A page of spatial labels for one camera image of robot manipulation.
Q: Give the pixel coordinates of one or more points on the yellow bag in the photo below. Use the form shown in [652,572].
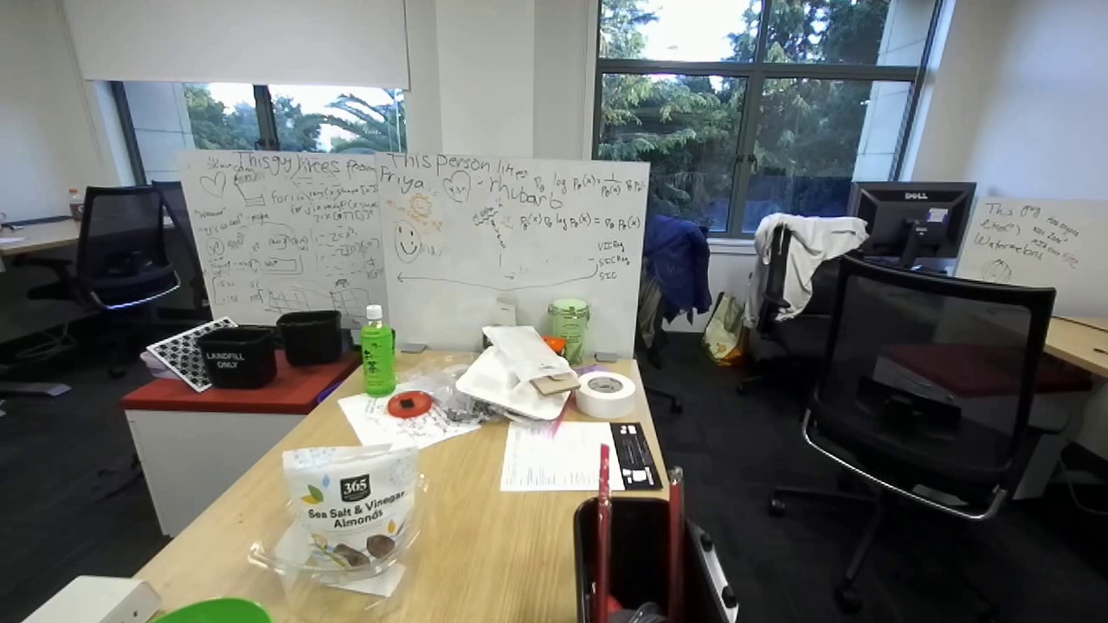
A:
[724,333]

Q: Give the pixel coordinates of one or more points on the green plastic bowl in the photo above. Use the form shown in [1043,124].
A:
[212,612]

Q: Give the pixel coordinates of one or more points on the white tape roll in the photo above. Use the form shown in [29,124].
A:
[603,396]

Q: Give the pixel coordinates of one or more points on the white cabinet with red top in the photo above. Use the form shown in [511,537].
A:
[210,463]

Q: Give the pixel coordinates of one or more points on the whiteboard with black writing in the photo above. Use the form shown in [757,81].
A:
[289,231]

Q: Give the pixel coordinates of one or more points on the red stick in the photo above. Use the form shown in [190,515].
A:
[678,540]
[603,520]

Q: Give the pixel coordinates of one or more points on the black mesh office chair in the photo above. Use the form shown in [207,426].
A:
[922,368]

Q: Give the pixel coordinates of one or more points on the black remote control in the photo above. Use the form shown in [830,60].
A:
[634,455]

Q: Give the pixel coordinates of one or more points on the black computer monitor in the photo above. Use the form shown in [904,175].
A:
[911,219]

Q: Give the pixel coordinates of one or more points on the blue jacket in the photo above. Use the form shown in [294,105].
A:
[679,264]

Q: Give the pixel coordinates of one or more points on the small tan cardboard piece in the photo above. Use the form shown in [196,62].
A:
[557,382]

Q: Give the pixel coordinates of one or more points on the white roller blind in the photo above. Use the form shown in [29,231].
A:
[229,40]

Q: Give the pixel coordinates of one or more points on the black chair holding jacket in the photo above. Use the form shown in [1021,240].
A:
[779,298]

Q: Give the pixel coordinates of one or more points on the wooden office desk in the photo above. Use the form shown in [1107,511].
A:
[1079,345]

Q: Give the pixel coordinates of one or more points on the small whiteboard with writing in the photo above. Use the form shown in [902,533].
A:
[1042,247]

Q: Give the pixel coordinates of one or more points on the green plastic bottle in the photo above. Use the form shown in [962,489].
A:
[379,352]

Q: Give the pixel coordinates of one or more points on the red tape roll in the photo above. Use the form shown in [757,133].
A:
[409,403]

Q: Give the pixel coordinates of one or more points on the white power box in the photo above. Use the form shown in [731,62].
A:
[81,605]

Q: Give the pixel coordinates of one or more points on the small window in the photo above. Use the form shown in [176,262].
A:
[253,124]

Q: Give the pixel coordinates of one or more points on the printed white paper sheet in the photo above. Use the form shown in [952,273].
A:
[557,459]

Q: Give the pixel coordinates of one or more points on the white grid tray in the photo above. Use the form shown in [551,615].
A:
[176,352]

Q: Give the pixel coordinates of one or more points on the clear plastic wrapper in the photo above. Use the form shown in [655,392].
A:
[462,399]

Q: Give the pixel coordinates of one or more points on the white jacket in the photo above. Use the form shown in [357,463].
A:
[815,243]

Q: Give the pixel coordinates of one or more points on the dark red topped cabinet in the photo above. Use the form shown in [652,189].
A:
[1068,375]

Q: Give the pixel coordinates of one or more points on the whiteboard with smiley drawing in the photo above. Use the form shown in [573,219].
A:
[522,255]

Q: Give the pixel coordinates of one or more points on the plain black bin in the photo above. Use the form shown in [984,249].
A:
[315,336]

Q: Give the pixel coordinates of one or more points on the large dark framed window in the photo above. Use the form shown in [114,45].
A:
[749,117]

